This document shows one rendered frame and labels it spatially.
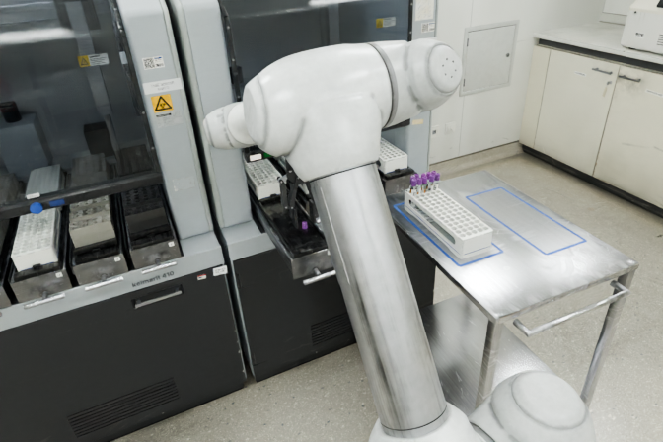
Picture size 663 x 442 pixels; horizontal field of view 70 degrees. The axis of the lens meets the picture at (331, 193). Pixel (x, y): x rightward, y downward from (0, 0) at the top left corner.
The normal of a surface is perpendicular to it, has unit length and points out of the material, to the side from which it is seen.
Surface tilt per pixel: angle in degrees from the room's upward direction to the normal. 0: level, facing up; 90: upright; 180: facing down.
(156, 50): 90
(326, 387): 0
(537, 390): 6
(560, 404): 6
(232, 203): 90
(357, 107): 66
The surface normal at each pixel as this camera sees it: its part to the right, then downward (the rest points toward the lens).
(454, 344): -0.05, -0.87
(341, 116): 0.37, 0.00
